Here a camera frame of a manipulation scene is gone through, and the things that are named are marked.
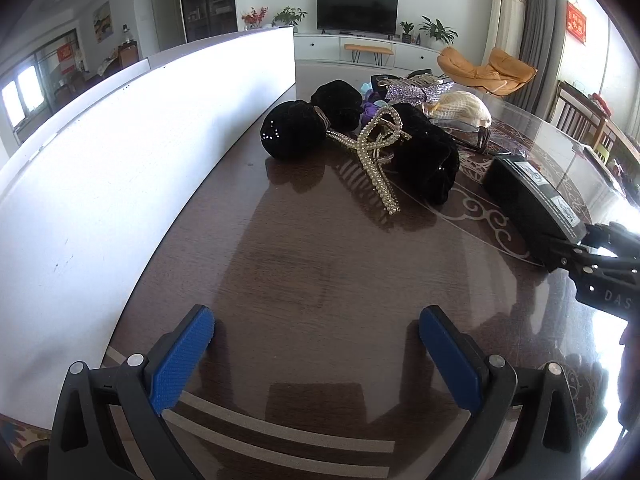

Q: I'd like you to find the wooden dining chair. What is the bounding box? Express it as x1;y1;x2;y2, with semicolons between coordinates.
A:
590;119;640;173
554;80;609;144

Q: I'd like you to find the cream curtain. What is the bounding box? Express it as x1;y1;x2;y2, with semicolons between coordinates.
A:
482;0;529;67

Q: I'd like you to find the large potted plant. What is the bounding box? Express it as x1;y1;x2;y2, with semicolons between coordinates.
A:
419;15;459;46

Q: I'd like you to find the white television cabinet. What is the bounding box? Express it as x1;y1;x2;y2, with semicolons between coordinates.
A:
294;33;451;69

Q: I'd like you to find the orange lounge chair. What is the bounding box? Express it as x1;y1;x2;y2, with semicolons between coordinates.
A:
437;46;539;96

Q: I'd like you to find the glass balcony door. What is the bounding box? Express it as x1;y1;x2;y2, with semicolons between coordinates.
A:
0;30;81;133

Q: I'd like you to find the large black velvet scrunchie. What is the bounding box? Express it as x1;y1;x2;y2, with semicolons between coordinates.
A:
389;102;461;206

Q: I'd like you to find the brown patterned glass desktop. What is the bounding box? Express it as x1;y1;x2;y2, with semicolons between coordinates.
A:
0;57;640;480

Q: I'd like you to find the silver rhinestone hair clip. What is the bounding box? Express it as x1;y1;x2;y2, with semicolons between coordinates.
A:
324;128;362;153

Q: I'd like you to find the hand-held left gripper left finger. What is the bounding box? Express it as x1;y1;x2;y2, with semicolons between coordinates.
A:
47;304;216;480

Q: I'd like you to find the white door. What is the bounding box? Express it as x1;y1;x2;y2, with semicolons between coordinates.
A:
149;0;172;54

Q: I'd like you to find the pearl hair claw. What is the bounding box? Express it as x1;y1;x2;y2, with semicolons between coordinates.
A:
350;108;404;217

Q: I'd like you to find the dark brown hair clip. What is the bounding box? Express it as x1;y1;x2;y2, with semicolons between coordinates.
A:
440;125;496;154

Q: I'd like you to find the red flower bouquet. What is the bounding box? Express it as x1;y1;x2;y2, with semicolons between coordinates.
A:
241;6;269;30

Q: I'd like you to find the cream knit hair net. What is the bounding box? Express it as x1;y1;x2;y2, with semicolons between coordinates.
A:
424;90;494;129

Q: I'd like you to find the wooden bench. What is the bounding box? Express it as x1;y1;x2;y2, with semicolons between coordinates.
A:
344;43;394;67

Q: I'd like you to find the framed wall painting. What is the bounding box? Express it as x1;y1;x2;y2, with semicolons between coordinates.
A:
92;1;112;44

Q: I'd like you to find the black rectangular box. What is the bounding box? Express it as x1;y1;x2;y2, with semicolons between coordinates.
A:
481;155;587;263

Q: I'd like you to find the black flat television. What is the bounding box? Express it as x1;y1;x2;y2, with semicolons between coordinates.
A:
316;0;399;35

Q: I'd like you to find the black velvet rhinestone scrunchie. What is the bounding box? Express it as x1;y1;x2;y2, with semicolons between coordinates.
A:
261;100;329;161

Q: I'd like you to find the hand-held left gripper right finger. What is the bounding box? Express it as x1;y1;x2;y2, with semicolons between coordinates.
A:
419;305;596;480

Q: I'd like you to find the leafy green potted plant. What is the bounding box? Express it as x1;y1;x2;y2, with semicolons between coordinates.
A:
272;6;308;28

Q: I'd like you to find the grey curtain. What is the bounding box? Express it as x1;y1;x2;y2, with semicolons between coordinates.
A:
517;0;569;117

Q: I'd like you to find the purple toy wand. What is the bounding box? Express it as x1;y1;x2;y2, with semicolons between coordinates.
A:
360;83;396;128

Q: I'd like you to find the silver sequin hair bow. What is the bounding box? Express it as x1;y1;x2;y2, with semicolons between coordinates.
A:
384;82;454;104

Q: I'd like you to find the dark display cabinet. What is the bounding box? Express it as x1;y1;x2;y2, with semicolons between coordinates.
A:
177;0;237;44

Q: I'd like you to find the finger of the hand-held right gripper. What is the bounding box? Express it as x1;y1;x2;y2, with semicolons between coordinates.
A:
582;221;640;262
546;240;640;317

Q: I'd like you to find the red wall hanging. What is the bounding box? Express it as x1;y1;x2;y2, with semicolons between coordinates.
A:
565;1;587;46

